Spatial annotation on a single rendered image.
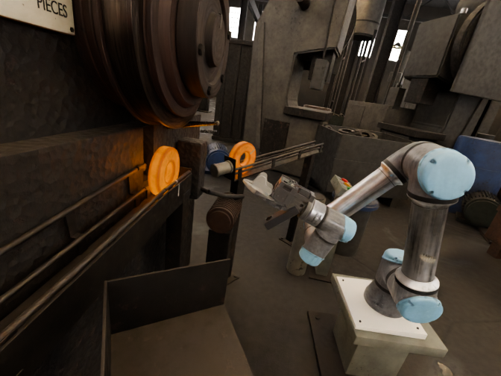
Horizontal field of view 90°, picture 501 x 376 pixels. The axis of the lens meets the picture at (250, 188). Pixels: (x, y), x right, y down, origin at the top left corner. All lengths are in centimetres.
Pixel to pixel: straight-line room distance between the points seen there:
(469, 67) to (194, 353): 383
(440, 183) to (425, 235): 16
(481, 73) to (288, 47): 221
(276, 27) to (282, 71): 48
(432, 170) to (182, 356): 66
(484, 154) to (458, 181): 301
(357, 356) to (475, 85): 344
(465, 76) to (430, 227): 320
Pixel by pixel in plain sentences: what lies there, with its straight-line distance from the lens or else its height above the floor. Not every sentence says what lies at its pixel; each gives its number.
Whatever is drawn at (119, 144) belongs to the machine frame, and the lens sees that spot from 72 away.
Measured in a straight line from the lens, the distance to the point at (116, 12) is 60.
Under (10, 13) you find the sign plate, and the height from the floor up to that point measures 107.
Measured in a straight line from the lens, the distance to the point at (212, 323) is 54.
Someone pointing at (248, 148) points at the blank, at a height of 76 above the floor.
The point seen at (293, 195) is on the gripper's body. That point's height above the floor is 75.
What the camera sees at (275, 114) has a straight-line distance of 341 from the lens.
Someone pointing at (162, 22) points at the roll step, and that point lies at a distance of 62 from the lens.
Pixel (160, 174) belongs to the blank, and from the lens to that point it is 77.
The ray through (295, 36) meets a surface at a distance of 344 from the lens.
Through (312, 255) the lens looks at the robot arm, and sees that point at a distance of 83.
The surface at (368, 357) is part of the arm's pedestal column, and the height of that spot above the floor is 13.
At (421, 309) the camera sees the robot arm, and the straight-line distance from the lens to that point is 97.
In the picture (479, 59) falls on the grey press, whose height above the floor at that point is 169.
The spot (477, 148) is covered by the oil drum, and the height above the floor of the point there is 78.
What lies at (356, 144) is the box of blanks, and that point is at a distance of 281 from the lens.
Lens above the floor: 102
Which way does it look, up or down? 21 degrees down
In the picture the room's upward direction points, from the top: 9 degrees clockwise
